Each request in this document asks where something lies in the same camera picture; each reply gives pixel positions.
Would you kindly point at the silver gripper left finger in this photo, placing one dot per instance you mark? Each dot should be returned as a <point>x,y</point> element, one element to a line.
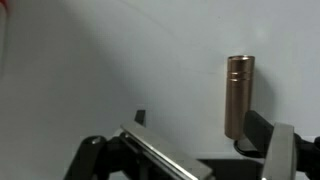
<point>172,160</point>

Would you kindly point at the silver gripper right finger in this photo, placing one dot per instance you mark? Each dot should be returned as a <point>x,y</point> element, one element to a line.
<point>281,159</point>

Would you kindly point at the copper metal cylinder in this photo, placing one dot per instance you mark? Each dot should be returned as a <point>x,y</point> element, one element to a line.
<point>239,82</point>

